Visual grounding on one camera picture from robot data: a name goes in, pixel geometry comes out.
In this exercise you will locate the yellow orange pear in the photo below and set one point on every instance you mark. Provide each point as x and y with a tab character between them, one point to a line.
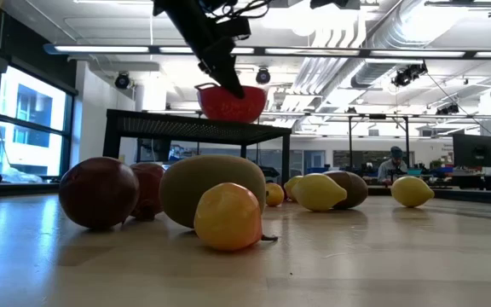
227	217
274	195

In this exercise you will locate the black computer monitor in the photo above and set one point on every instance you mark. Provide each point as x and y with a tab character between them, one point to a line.
475	150

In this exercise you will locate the black ceiling spotlight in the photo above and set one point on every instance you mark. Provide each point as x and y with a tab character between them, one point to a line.
263	76
407	74
122	80

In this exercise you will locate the brown kiwi fruit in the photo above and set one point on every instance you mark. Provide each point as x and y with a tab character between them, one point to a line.
356	189

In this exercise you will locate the green kiwi fruit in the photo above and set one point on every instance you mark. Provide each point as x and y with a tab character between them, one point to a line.
203	177

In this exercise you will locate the black background rig frame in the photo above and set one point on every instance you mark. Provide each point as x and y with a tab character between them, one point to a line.
406	140

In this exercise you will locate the person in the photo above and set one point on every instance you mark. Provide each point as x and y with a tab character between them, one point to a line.
392	168

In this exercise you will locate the black aluminium table frame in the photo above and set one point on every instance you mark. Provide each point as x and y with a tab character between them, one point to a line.
463	196

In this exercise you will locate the red plastic colander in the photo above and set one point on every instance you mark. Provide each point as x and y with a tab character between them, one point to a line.
228	108

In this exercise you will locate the black perforated metal shelf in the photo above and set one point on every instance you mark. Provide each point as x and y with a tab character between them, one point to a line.
194	128

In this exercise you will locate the yellow lemon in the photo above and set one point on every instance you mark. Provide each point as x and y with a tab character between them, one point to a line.
290	187
411	192
318	192

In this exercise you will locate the dark red pomegranate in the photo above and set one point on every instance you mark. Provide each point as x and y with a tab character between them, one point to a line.
151	187
99	194

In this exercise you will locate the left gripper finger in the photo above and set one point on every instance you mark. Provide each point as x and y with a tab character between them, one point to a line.
220	64

